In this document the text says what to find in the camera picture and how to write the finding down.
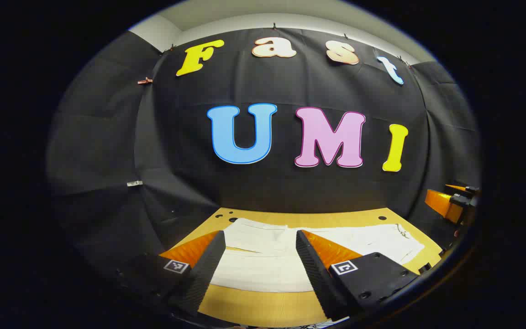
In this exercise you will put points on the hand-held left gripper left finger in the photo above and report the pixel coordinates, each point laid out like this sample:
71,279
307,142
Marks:
206,269

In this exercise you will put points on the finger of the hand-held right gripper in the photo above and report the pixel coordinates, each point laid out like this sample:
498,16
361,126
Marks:
454,187
441,203

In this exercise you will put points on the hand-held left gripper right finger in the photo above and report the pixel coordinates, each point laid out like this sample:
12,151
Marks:
315,269

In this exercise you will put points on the white jeans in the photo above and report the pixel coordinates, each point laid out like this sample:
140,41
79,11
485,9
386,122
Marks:
263,272

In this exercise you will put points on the black backdrop cloth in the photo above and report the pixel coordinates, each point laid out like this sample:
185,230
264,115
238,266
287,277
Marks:
290,192

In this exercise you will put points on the white cloth clip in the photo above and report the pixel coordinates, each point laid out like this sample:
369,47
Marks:
134,183

